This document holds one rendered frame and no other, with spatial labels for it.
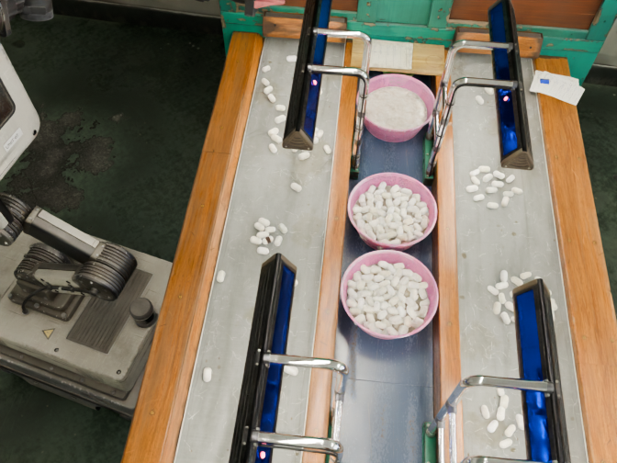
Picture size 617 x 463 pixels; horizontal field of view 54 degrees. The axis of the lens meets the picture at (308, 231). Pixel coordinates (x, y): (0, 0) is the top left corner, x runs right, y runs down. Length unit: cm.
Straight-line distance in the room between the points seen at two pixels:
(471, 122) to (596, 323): 77
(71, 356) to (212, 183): 68
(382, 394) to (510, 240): 60
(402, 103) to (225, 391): 115
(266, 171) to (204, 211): 25
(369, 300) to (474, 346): 30
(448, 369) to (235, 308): 58
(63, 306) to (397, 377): 105
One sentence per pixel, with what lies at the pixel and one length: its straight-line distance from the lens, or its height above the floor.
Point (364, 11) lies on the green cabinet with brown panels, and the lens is 224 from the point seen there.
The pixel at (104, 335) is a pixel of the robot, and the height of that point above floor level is 47.
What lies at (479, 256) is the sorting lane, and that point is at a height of 74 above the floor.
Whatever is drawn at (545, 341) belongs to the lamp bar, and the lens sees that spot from 131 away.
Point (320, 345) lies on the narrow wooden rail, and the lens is 158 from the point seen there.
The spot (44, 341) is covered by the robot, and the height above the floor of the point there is 47.
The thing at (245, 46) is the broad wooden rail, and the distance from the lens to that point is 228.
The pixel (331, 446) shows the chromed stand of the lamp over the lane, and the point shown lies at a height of 112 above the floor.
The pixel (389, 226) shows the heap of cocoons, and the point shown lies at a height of 74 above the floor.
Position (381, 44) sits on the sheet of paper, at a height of 78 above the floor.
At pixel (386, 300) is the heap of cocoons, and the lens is 170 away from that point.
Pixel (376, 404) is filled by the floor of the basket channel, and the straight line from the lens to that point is 164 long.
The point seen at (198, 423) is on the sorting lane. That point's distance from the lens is 156.
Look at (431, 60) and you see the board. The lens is 225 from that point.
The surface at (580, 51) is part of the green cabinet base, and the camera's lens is 244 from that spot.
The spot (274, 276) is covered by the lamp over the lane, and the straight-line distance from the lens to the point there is 127.
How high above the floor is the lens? 223
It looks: 57 degrees down
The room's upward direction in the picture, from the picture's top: 1 degrees clockwise
